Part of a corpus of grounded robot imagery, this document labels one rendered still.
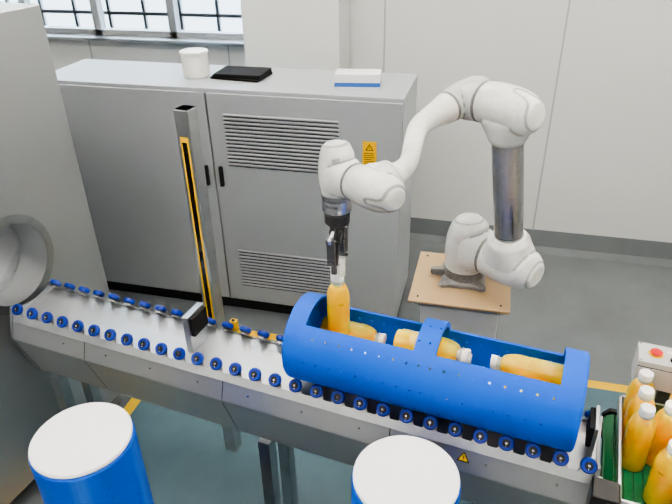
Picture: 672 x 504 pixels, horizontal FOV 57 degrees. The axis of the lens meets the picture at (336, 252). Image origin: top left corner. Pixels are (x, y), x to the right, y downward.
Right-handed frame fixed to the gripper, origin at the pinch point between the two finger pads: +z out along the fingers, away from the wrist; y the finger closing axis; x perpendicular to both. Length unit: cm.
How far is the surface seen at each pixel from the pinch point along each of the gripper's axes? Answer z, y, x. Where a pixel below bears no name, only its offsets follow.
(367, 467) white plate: 30, 44, 26
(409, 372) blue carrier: 18.3, 17.2, 28.7
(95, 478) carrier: 34, 71, -42
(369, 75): -18, -157, -45
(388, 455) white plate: 30, 38, 29
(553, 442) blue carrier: 29, 18, 70
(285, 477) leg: 105, 0, -25
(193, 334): 33, 9, -52
